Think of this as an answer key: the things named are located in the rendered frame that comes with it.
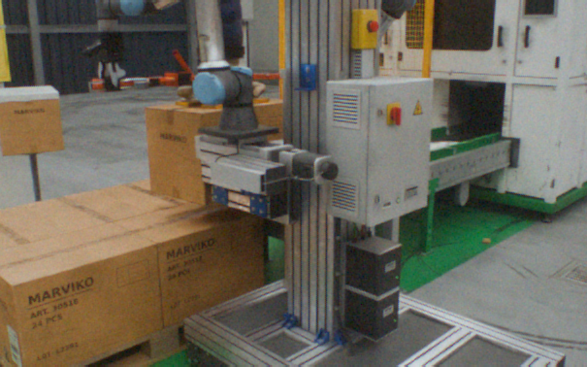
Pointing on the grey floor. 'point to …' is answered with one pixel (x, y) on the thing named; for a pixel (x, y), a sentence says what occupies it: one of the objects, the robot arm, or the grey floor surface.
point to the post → (391, 229)
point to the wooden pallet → (151, 347)
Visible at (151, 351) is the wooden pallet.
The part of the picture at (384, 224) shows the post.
